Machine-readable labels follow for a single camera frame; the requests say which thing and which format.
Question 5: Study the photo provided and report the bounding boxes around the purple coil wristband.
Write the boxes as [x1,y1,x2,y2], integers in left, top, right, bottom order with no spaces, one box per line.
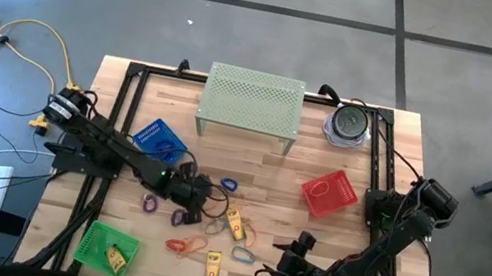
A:
[168,206,190,230]
[140,192,161,216]

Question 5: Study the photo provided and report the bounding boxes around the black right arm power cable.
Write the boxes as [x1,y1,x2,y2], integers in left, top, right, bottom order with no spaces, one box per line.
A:
[340,97,434,181]

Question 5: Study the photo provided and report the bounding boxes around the yellow extension cable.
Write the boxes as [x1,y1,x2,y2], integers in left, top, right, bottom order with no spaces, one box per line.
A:
[0,0,95,137]

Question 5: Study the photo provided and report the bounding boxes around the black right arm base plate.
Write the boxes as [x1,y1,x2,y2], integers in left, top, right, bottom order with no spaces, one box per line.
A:
[359,187,439,239]

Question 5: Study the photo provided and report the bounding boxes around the blue plastic basket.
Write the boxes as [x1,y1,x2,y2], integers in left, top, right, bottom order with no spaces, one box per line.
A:
[128,114,194,168]

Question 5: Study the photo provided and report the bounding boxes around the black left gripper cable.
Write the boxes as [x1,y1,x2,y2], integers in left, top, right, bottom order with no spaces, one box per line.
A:
[147,142,240,222]

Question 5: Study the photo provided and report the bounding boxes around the black frame clamp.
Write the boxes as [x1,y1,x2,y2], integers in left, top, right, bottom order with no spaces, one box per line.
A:
[174,57,193,79]
[316,82,345,106]

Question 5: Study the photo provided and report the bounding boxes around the sage green perforated metal shelf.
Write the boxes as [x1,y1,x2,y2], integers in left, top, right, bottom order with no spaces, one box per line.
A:
[190,59,309,158]

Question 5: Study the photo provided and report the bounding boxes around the clear crumpled plastic wrap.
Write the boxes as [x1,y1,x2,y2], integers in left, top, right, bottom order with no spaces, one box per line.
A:
[318,109,376,154]

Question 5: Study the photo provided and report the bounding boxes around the yellow green crayon box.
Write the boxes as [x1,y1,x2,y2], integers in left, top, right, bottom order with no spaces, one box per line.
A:
[220,205,252,244]
[102,244,130,276]
[202,248,226,276]

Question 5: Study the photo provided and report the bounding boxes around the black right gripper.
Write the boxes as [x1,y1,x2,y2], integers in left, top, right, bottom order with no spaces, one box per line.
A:
[266,227,326,276]

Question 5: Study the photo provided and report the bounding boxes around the red plastic basket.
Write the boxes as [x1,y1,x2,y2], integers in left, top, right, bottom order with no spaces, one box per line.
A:
[296,163,364,225]

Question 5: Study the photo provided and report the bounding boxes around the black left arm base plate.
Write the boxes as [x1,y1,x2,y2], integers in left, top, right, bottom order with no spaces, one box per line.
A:
[51,129,130,182]

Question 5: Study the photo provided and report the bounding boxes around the green plastic basket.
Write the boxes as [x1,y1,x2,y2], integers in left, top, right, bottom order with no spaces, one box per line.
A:
[69,215,144,276]

